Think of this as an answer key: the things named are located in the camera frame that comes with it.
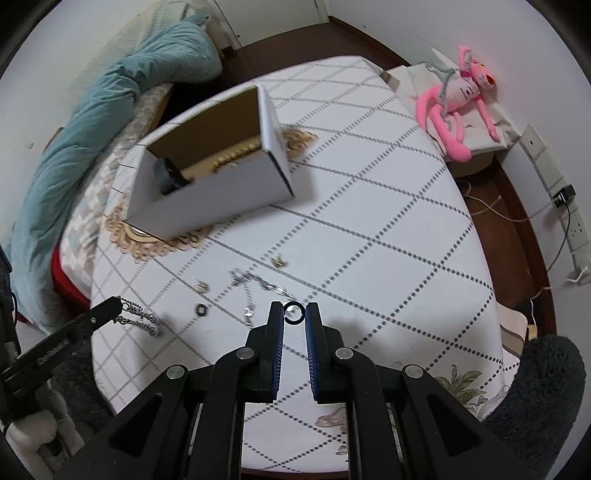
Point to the red blanket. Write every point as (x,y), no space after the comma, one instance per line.
(64,287)

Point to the white cloth covered nightstand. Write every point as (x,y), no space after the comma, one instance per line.
(408,82)

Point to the silver earring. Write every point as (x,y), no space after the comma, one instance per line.
(201,287)

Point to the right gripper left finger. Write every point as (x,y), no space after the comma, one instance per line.
(188,423)

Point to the teal quilted duvet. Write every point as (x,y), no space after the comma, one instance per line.
(181,52)

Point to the white power strip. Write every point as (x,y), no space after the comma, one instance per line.
(576,232)

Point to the white cardboard box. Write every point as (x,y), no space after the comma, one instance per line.
(234,155)

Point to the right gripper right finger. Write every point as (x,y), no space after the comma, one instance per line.
(401,423)

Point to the pink panther plush toy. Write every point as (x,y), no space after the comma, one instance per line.
(442,103)

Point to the black charger plug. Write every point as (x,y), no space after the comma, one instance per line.
(564,196)

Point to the white patterned tablecloth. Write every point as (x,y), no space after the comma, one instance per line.
(378,235)

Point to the gold earring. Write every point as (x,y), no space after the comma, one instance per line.
(278,262)

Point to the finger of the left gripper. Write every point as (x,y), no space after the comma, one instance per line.
(52,350)

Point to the dark fuzzy cushion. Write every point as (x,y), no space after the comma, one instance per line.
(536,417)

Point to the checkered bed sheet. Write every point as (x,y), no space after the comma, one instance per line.
(77,246)

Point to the white door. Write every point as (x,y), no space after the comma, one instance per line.
(251,21)

